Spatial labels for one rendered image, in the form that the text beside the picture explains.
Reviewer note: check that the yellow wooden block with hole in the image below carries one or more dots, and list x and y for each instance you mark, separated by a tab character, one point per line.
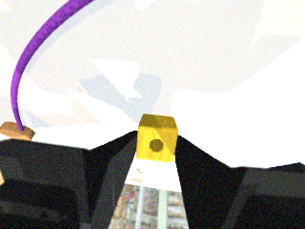
156	138

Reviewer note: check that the round wooden button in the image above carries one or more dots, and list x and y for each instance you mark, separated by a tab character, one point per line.
10	129

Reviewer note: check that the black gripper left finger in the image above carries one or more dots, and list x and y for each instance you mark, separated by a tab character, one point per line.
96	175

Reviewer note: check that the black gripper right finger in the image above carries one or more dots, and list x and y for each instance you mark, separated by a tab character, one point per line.
214	193

